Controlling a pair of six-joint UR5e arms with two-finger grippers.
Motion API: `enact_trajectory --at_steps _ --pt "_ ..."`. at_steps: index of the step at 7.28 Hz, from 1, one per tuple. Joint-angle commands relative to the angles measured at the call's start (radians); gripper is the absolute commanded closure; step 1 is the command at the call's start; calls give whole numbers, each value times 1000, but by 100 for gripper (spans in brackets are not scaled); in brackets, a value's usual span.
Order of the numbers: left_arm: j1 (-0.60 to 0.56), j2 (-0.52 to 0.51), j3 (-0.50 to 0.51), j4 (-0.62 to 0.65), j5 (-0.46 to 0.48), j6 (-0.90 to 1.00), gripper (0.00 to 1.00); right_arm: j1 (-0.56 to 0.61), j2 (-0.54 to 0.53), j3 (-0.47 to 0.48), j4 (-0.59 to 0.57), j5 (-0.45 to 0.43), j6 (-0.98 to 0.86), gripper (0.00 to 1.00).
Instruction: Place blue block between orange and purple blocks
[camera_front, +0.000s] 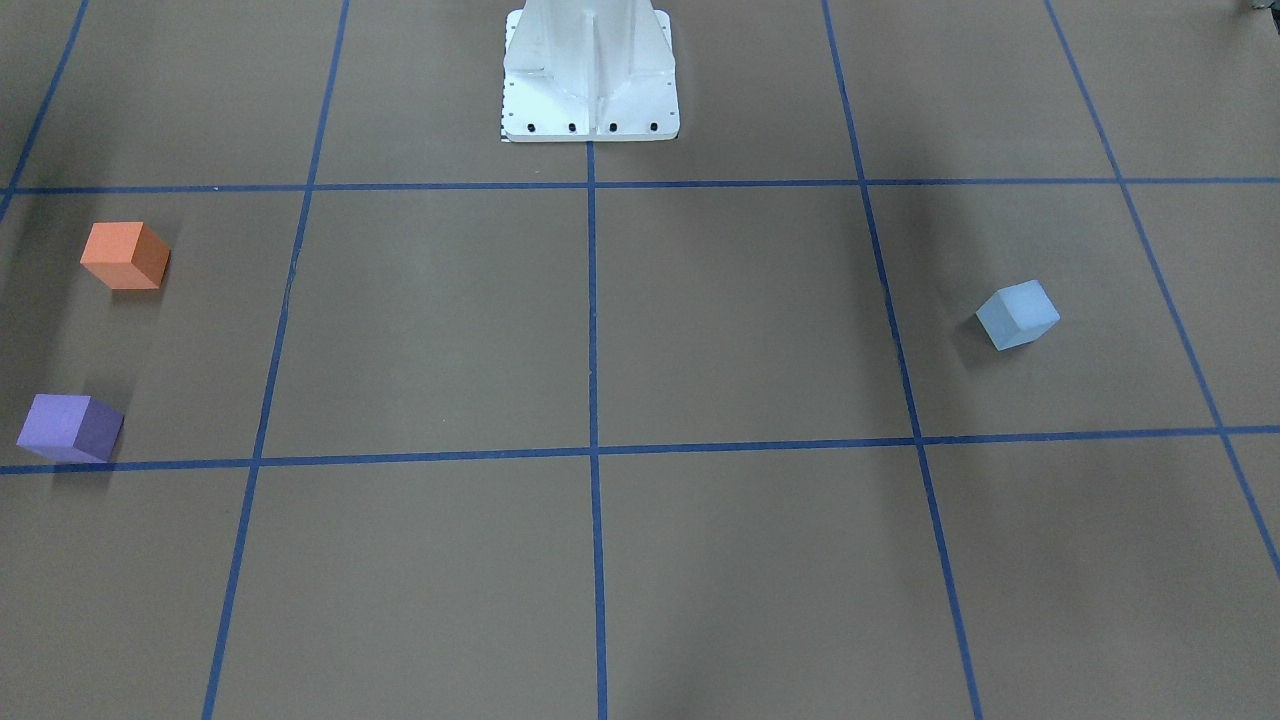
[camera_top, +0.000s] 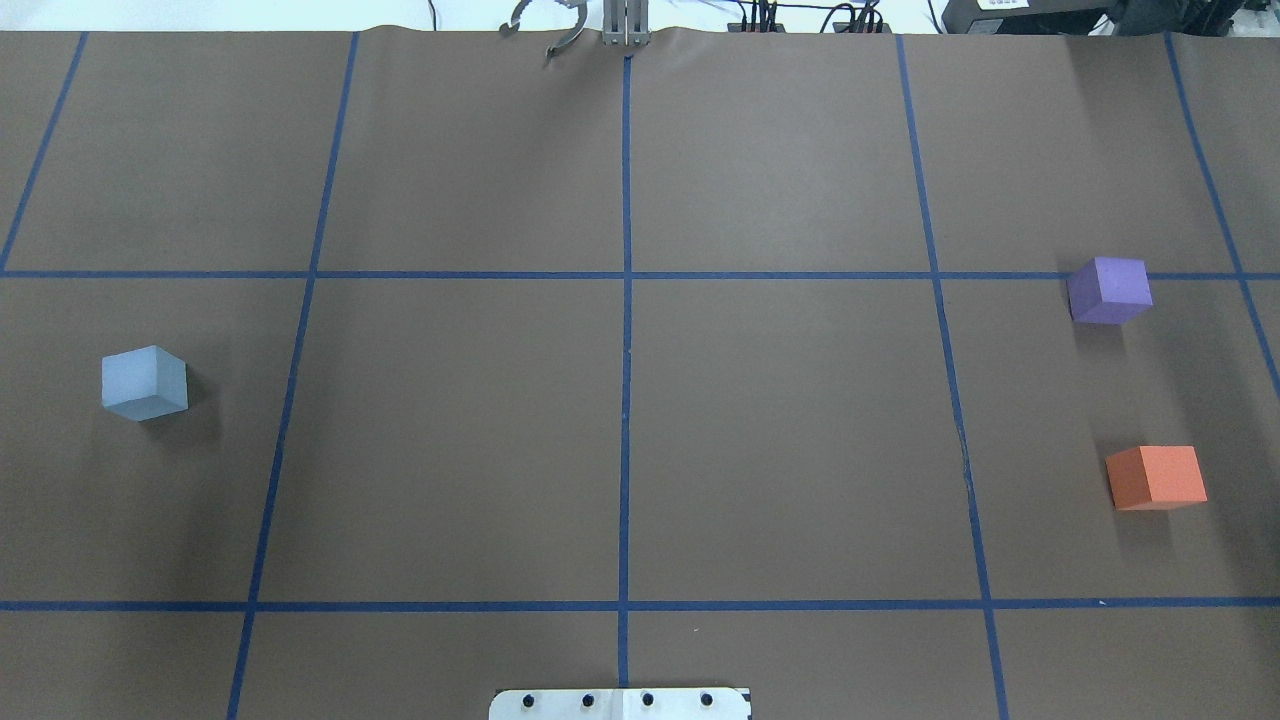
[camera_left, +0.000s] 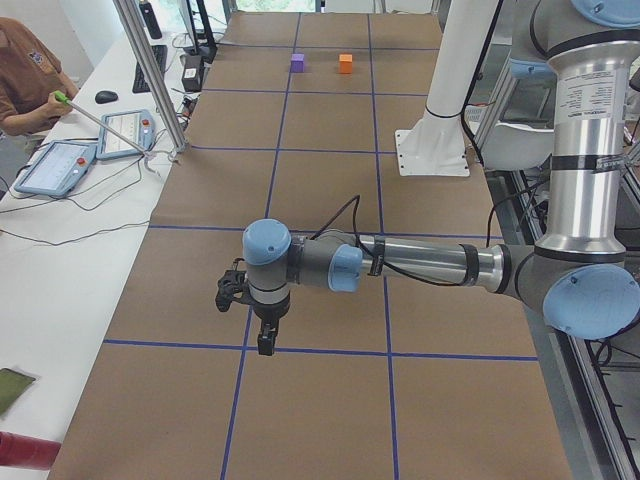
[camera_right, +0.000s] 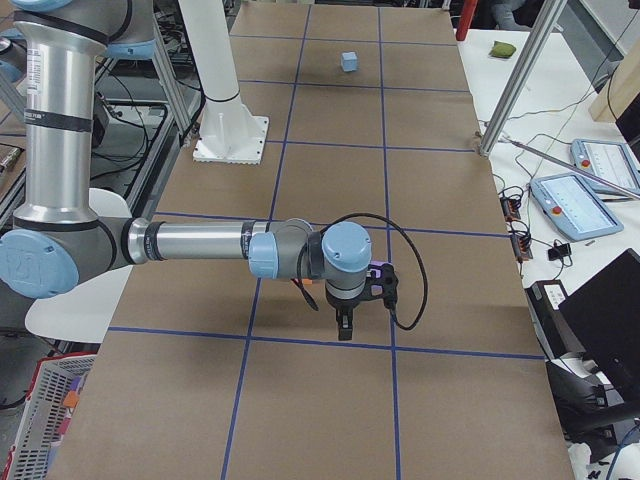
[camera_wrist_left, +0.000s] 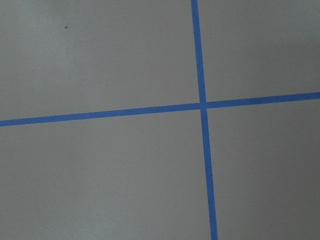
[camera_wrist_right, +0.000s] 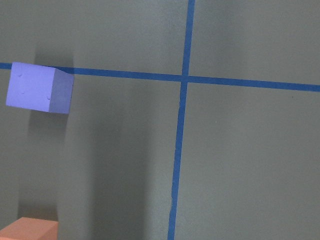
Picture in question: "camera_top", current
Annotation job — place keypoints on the light blue foam block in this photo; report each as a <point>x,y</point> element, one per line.
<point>144,384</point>

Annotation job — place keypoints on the purple foam block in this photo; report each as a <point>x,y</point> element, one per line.
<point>1109,291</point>

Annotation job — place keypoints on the orange foam block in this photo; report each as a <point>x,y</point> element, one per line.
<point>1150,478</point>

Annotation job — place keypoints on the grabber tool with white claw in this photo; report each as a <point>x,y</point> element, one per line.
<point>561,21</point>

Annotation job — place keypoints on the aluminium frame post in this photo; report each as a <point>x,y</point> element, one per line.
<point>626,23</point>

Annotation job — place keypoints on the white metal base plate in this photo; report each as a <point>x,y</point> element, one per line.
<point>623,703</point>

